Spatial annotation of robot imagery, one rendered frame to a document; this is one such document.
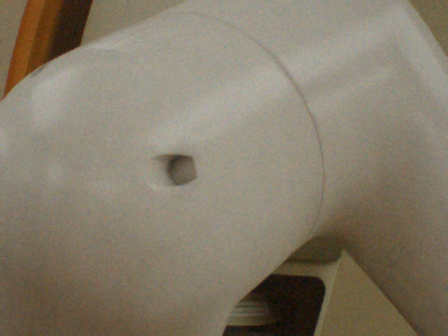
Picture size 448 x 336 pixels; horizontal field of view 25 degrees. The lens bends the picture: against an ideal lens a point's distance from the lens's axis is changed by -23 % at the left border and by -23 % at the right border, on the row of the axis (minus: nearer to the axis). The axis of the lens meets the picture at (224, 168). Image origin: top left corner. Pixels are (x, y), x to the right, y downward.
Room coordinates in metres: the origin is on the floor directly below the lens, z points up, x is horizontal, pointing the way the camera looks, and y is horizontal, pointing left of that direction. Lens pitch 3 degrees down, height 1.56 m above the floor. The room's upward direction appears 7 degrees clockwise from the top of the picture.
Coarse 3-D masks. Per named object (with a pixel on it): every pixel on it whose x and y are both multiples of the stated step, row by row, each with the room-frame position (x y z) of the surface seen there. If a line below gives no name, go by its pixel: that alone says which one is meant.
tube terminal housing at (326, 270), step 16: (96, 0) 1.25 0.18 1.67; (112, 0) 1.25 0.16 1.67; (128, 0) 1.25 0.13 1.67; (144, 0) 1.25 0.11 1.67; (160, 0) 1.25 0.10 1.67; (176, 0) 1.25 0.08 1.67; (96, 16) 1.25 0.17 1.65; (112, 16) 1.25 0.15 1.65; (128, 16) 1.25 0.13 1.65; (144, 16) 1.25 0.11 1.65; (96, 32) 1.25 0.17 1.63; (272, 272) 1.24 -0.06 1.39; (288, 272) 1.24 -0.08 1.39; (304, 272) 1.23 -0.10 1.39; (320, 272) 1.23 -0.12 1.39; (336, 272) 1.23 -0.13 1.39; (320, 320) 1.23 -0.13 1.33
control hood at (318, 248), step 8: (312, 240) 1.19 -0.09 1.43; (320, 240) 1.18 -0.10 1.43; (328, 240) 1.18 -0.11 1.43; (304, 248) 1.20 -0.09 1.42; (312, 248) 1.19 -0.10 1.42; (320, 248) 1.19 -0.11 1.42; (328, 248) 1.19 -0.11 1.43; (336, 248) 1.19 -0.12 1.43; (296, 256) 1.21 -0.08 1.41; (304, 256) 1.21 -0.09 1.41; (312, 256) 1.20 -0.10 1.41; (320, 256) 1.20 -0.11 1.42; (328, 256) 1.20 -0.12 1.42; (336, 256) 1.20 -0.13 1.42
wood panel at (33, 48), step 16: (32, 0) 1.17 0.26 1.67; (48, 0) 1.19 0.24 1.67; (64, 0) 1.29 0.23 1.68; (80, 0) 1.39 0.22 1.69; (32, 16) 1.17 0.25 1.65; (48, 16) 1.22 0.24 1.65; (64, 16) 1.32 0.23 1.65; (80, 16) 1.43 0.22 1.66; (32, 32) 1.17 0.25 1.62; (48, 32) 1.25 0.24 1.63; (64, 32) 1.35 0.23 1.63; (80, 32) 1.46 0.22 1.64; (16, 48) 1.17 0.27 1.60; (32, 48) 1.18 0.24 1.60; (48, 48) 1.27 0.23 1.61; (64, 48) 1.38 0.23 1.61; (16, 64) 1.17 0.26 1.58; (32, 64) 1.20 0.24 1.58; (16, 80) 1.17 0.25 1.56
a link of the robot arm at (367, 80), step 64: (192, 0) 0.46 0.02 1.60; (256, 0) 0.45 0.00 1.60; (320, 0) 0.47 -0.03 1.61; (384, 0) 0.49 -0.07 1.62; (320, 64) 0.44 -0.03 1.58; (384, 64) 0.46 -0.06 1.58; (320, 128) 0.43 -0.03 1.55; (384, 128) 0.46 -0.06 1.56; (384, 192) 0.47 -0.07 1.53; (384, 256) 0.48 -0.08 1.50
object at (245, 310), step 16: (256, 288) 1.23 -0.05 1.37; (272, 288) 1.22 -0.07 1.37; (288, 288) 1.22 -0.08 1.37; (304, 288) 1.22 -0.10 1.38; (320, 288) 1.22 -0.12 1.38; (240, 304) 1.23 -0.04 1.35; (256, 304) 1.23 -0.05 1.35; (272, 304) 1.22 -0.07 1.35; (288, 304) 1.22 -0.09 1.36; (304, 304) 1.22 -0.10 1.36; (320, 304) 1.22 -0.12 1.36; (240, 320) 1.23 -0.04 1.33; (256, 320) 1.22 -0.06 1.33; (272, 320) 1.22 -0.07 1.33; (288, 320) 1.22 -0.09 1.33; (304, 320) 1.22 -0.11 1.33
